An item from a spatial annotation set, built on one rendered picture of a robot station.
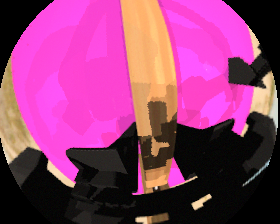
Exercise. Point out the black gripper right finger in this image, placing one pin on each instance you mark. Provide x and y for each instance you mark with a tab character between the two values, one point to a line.
191	145

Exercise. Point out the orange wooden bar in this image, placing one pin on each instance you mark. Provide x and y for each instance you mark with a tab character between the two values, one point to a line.
153	85

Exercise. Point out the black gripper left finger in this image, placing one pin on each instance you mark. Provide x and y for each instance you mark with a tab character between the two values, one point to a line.
121	156

